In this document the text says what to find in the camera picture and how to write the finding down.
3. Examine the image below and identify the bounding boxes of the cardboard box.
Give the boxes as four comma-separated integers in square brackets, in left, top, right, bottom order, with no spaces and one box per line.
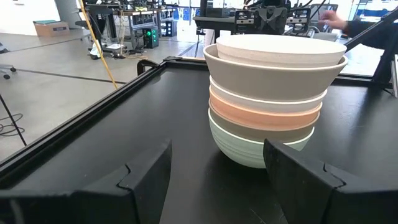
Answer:
[33,20,71,37]

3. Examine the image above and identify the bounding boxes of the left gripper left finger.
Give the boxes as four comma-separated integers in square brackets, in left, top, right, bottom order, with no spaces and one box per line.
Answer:
[0,140,174,224]

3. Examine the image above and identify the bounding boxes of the black aluminium table frame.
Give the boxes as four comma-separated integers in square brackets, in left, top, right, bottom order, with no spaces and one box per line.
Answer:
[0,55,398,190]

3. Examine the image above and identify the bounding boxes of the yellow cable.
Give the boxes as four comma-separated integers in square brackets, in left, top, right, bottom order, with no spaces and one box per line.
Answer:
[77,0,119,90]

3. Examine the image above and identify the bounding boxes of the mint green bowl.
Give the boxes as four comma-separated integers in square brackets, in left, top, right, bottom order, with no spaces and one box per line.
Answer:
[207,108,315,169]

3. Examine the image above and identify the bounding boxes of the computer tower green lights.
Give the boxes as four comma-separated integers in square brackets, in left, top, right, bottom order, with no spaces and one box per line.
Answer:
[142,27,159,49]

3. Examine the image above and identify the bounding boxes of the white bowl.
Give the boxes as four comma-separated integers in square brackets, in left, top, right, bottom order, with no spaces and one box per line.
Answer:
[209,75,328,113]

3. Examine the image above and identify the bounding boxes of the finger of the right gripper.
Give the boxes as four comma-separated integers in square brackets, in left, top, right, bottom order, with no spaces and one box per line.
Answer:
[254,12,271,32]
[270,12,287,32]

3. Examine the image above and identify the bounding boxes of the thin black rod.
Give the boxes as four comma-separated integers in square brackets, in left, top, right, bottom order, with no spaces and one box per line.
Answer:
[0,93,28,147]

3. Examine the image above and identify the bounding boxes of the white plate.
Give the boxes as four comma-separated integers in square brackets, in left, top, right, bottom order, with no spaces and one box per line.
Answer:
[216,34,348,68]

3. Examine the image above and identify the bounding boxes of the black table mat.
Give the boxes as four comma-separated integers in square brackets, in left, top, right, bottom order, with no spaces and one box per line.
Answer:
[0,67,398,224]

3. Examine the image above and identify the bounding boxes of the black stand bar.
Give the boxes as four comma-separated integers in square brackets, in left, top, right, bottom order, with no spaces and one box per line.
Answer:
[344,6,398,85]

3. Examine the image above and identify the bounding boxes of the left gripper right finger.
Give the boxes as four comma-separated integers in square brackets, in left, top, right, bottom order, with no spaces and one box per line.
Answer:
[263,138,398,224]

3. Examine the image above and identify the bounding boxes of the white floor bag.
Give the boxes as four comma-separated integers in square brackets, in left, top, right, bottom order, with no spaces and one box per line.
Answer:
[89,42,103,60]

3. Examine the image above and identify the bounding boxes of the cluttered background workbench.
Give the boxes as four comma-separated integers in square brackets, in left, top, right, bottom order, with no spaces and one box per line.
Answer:
[82,2,175,57]

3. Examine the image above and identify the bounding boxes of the black curved frame handle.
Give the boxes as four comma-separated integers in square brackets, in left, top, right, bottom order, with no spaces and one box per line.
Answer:
[136,58,160,76]

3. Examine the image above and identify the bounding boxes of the background monitor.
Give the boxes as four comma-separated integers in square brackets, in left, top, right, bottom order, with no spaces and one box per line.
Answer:
[310,2,339,22]

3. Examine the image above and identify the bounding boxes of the person's hand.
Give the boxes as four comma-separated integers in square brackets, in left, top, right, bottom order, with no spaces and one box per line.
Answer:
[319,11,348,30]

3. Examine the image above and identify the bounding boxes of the coiled black floor cable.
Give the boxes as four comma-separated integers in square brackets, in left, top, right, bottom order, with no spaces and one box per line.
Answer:
[0,113,25,138]

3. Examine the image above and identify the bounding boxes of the taupe bowl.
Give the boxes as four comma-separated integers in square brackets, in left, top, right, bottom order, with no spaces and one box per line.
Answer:
[203,43,349,102]

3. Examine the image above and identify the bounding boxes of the office chair base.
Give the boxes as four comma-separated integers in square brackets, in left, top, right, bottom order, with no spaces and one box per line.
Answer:
[0,63,17,80]

